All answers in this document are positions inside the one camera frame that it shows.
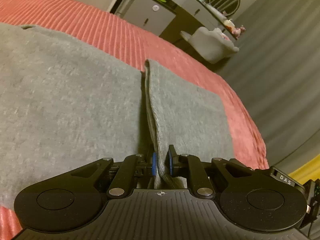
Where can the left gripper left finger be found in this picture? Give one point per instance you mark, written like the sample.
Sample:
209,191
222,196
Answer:
124,176

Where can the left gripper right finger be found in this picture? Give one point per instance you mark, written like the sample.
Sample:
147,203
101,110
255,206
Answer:
193,170

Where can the white fluffy chair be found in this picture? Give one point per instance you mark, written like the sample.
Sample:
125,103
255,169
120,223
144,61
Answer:
212,45

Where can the red ribbed bedspread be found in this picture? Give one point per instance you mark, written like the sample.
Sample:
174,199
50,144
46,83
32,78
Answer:
133,46

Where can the grey vanity desk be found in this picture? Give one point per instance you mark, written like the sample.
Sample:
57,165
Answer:
190,15

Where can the grey small fridge cabinet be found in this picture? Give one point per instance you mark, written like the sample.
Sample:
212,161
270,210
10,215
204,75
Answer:
150,15

